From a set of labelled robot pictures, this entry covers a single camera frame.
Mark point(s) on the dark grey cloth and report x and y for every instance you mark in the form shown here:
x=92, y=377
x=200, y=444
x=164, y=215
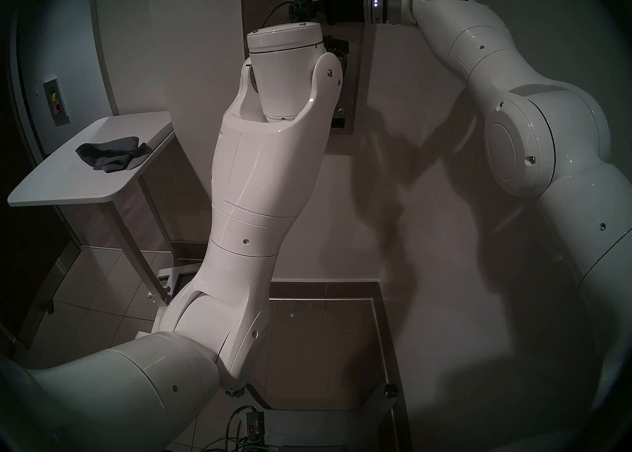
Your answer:
x=111, y=154

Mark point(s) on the black power box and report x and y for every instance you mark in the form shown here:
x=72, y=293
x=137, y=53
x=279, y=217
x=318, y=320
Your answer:
x=254, y=424

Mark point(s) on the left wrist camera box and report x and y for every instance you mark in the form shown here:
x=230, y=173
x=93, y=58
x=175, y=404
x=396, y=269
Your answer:
x=302, y=9

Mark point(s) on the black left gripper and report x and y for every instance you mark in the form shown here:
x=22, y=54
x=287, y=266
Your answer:
x=338, y=48

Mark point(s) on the black star knob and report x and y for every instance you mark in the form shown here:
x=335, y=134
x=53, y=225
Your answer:
x=235, y=392
x=390, y=390

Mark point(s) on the white side table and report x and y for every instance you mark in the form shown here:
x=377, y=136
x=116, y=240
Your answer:
x=89, y=184

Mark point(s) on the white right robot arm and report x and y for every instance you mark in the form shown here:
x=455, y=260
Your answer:
x=543, y=135

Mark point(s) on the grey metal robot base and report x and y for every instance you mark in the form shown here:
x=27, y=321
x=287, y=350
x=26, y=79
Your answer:
x=321, y=429

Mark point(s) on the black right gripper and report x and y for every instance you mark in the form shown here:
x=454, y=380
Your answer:
x=345, y=1

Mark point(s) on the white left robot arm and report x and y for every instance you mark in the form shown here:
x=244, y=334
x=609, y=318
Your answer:
x=266, y=169

